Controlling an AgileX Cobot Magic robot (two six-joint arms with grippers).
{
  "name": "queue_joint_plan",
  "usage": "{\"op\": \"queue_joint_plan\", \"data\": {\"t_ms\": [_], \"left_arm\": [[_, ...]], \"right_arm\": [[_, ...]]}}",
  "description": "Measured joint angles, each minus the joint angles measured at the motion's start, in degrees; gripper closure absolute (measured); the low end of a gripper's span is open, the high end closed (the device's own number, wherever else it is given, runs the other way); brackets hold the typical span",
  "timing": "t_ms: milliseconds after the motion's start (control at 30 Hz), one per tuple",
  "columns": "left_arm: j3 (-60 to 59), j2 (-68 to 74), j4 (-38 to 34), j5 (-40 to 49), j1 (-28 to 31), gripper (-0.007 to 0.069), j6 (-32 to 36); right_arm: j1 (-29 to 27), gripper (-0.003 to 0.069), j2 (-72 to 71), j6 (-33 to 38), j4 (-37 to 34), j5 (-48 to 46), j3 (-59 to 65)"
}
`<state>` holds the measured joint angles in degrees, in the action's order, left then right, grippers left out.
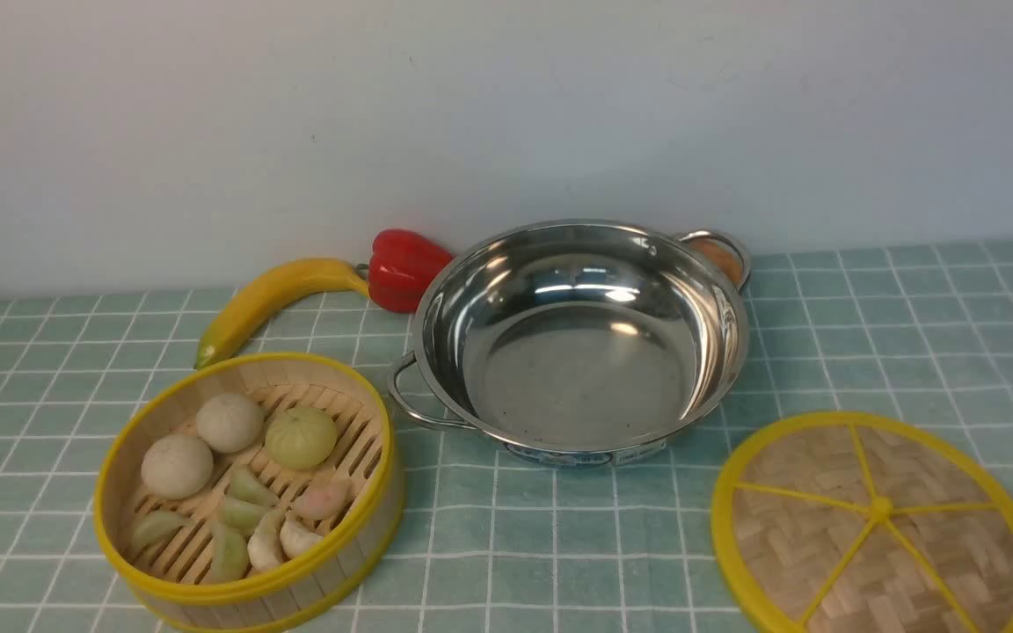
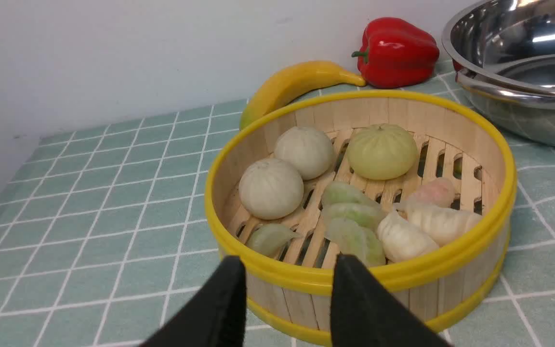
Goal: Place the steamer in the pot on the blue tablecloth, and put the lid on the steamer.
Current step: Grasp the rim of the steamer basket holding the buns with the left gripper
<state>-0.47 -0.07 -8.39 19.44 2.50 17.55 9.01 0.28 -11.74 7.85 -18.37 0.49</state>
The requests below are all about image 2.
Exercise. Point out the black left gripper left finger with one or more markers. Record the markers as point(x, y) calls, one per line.
point(214, 317)

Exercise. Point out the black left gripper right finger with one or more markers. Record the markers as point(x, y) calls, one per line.
point(364, 314)

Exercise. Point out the yellow-rimmed bamboo steamer basket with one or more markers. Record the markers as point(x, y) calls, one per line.
point(293, 296)

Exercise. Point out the stainless steel pot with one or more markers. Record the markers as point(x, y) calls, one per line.
point(503, 52)

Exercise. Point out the green translucent dumpling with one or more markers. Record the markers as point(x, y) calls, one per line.
point(341, 192)
point(351, 238)
point(364, 215)

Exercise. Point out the white pleated dumpling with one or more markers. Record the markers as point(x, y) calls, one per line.
point(442, 224)
point(402, 240)

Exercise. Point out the pale green dumpling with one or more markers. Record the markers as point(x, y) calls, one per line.
point(270, 238)

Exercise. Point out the white steamed bun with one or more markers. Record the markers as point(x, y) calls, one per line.
point(271, 189)
point(309, 150)

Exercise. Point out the pink translucent dumpling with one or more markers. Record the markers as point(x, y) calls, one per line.
point(439, 192)

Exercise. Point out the pale green steamed bun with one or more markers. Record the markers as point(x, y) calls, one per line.
point(382, 152)

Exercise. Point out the yellow banana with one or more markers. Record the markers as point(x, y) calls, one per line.
point(292, 82)

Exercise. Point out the red bell pepper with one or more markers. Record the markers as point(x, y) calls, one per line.
point(395, 54)

